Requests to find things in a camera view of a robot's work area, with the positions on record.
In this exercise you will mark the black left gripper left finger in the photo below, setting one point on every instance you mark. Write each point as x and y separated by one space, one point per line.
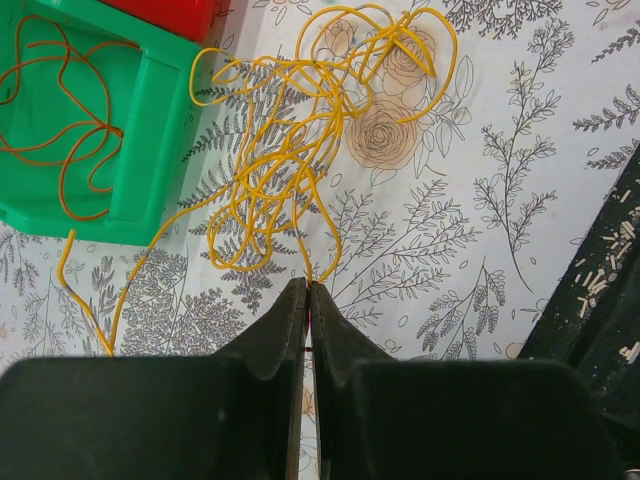
234 414

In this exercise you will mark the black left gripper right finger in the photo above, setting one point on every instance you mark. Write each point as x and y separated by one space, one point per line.
381 418

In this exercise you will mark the left green plastic bin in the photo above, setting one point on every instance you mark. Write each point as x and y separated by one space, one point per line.
94 112

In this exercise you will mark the red plastic bin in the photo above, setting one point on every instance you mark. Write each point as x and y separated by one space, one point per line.
190 19

